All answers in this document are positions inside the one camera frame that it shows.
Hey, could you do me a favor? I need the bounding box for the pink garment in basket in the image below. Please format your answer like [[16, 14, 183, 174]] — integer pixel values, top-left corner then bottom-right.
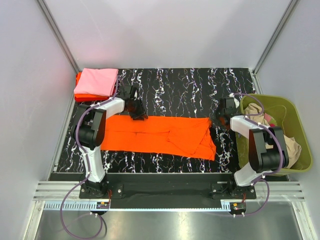
[[264, 113, 277, 124]]

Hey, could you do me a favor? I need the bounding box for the folded red orange t shirt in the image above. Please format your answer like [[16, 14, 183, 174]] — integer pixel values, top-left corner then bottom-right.
[[74, 72, 116, 103]]

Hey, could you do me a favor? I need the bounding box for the olive green plastic basket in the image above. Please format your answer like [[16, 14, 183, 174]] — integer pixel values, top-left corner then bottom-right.
[[236, 94, 313, 177]]

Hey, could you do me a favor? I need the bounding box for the left aluminium frame post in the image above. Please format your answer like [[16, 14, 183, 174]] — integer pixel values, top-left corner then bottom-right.
[[35, 0, 80, 74]]

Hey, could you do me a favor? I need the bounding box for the white slotted cable duct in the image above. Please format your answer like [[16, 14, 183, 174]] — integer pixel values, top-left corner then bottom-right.
[[44, 201, 110, 211]]

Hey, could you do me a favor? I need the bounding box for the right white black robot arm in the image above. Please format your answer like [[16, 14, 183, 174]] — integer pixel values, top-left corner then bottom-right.
[[215, 95, 290, 199]]

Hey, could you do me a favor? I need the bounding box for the right aluminium frame post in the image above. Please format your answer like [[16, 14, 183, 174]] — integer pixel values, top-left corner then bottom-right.
[[252, 0, 301, 75]]

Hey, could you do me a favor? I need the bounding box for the aluminium frame post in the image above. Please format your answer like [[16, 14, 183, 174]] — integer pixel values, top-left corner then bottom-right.
[[35, 0, 80, 74], [252, 0, 301, 75]]

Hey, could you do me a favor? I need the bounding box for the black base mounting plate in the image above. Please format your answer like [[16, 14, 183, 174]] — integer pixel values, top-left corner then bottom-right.
[[79, 173, 257, 211]]

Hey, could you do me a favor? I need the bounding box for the beige garment in basket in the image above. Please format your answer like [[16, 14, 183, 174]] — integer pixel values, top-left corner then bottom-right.
[[243, 102, 302, 169]]

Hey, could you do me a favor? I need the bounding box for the folded pink t shirt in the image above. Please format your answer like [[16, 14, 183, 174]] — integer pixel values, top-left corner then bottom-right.
[[73, 68, 119, 97]]

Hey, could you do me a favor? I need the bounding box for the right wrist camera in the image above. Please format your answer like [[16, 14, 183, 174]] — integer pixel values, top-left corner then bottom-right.
[[226, 93, 240, 109]]

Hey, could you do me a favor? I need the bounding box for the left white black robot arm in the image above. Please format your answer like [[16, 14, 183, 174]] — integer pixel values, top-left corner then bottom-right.
[[72, 85, 148, 198]]

